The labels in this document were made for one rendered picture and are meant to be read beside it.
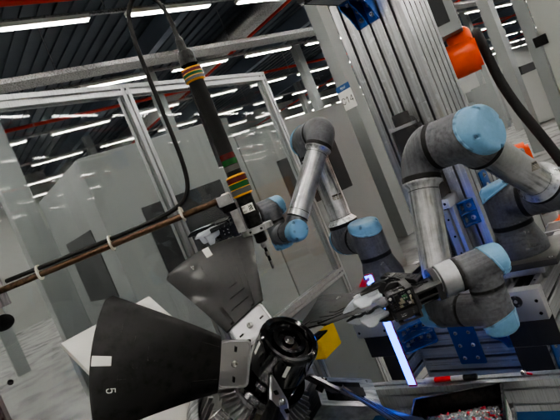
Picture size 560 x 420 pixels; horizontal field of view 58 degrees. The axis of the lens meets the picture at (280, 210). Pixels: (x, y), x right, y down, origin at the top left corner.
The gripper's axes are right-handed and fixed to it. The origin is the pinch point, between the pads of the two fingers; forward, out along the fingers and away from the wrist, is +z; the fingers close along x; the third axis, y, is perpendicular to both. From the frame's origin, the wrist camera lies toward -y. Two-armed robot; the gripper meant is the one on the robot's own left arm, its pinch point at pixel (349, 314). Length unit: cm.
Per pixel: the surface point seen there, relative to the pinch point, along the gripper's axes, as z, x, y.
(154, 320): 33.8, -20.5, 17.6
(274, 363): 17.0, -4.5, 18.5
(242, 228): 14.0, -27.3, 2.3
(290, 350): 13.5, -4.8, 16.4
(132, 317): 36.9, -22.8, 18.4
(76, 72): 236, -248, -755
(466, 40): -204, -49, -354
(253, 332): 20.1, -7.1, 6.3
